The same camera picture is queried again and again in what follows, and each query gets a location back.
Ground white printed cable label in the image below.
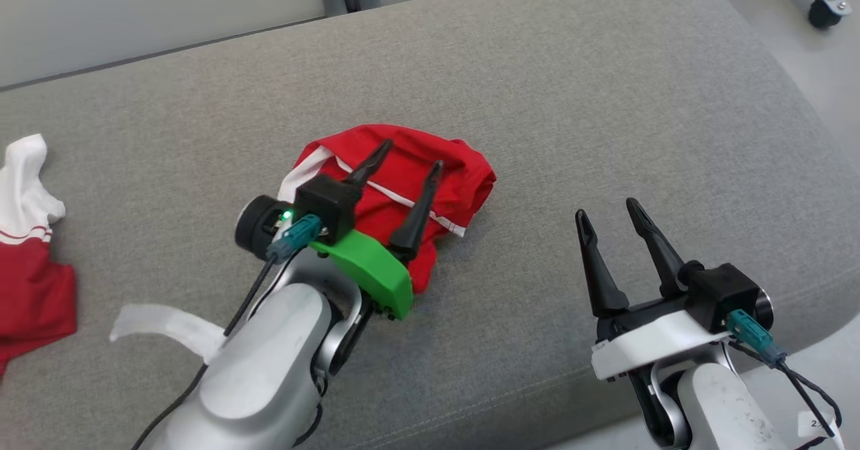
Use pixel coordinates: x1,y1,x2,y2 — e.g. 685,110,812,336
798,411,841,441

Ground white tape flag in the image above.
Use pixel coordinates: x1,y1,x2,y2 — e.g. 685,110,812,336
110,304,226,363

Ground black right cable teal plug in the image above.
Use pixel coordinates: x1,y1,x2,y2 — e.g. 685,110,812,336
724,309,846,450

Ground grey fabric sofa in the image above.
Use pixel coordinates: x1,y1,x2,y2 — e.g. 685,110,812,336
0,0,860,450

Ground red shorts with white stripe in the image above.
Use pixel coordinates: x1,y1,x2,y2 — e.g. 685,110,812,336
279,124,498,295

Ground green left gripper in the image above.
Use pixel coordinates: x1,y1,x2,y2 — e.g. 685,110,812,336
312,138,445,322

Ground red and white t-shirt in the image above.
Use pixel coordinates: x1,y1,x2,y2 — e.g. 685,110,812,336
0,134,78,377

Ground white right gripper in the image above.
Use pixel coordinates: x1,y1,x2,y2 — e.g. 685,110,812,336
574,197,734,381

